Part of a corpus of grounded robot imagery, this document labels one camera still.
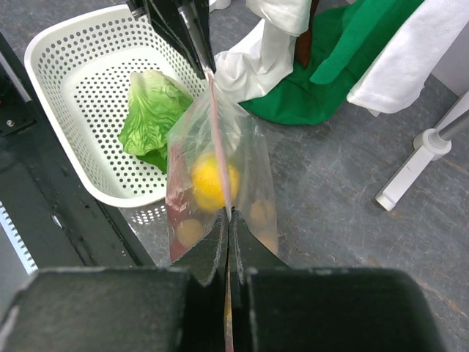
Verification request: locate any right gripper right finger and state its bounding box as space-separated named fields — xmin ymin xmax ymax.
xmin=228 ymin=210 xmax=445 ymax=351

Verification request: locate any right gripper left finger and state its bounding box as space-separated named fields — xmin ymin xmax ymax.
xmin=1 ymin=210 xmax=228 ymax=351

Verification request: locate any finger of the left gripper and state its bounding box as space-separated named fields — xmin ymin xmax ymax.
xmin=126 ymin=0 xmax=205 ymax=79
xmin=183 ymin=0 xmax=216 ymax=73

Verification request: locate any yellow lemon fruit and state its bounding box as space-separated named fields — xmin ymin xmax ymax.
xmin=191 ymin=153 xmax=225 ymax=213

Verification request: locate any clear pink zip bag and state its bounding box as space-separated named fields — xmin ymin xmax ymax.
xmin=168 ymin=70 xmax=278 ymax=351

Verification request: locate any red plastic lobster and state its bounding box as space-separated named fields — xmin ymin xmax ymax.
xmin=166 ymin=142 xmax=202 ymax=262

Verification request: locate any white t-shirt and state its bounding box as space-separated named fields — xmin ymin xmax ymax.
xmin=215 ymin=0 xmax=313 ymax=103

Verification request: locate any green lettuce head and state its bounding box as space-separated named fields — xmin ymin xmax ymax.
xmin=118 ymin=70 xmax=193 ymax=172

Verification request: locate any white perforated plastic basket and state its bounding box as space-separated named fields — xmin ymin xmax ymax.
xmin=24 ymin=5 xmax=204 ymax=208

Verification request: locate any green t-shirt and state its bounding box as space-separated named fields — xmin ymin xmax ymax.
xmin=241 ymin=0 xmax=421 ymax=125

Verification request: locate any white garment on right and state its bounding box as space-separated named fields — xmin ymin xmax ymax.
xmin=347 ymin=1 xmax=468 ymax=114

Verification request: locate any grey white clothes rack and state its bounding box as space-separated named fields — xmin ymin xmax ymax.
xmin=375 ymin=93 xmax=468 ymax=211

